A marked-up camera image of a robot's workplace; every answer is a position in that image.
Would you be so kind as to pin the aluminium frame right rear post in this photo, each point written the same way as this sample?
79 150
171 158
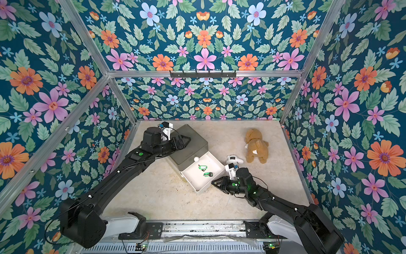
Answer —
331 16

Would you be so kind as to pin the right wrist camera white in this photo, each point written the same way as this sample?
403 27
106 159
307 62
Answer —
231 169

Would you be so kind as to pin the white drawer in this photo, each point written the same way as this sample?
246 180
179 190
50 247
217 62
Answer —
195 177

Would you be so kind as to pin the aluminium frame rear top beam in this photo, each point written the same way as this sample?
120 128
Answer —
166 74

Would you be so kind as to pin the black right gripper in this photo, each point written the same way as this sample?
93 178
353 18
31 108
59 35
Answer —
224 184

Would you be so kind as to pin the brown teddy bear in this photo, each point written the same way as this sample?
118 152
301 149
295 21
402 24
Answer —
256 146

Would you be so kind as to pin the aluminium frame left rear post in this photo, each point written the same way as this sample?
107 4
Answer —
83 32

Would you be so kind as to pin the aluminium frame beam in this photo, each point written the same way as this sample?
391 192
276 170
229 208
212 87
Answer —
166 74
12 190

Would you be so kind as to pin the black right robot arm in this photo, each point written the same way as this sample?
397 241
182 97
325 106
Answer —
308 225

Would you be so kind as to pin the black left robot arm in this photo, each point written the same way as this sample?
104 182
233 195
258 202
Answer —
81 219

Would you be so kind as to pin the aluminium frame post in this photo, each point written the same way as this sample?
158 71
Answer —
331 16
83 32

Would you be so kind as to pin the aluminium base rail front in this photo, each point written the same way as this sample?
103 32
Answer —
196 237

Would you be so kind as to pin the black wall hook rail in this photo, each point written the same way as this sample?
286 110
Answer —
202 74

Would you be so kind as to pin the green tag key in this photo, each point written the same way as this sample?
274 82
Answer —
202 167
208 174

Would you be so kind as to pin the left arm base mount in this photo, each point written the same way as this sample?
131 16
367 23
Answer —
132 226

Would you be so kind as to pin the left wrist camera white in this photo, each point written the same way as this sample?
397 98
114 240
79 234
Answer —
166 128

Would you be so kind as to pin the grey top drawer cabinet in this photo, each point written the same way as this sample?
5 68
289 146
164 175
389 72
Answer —
196 146

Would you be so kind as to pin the aluminium frame left top beam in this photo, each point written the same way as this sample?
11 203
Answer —
12 190

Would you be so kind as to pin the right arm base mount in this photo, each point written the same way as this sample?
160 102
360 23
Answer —
270 227

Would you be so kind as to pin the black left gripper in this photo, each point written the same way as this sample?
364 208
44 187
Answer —
180 145

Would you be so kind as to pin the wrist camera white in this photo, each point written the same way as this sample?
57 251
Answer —
166 128
231 169

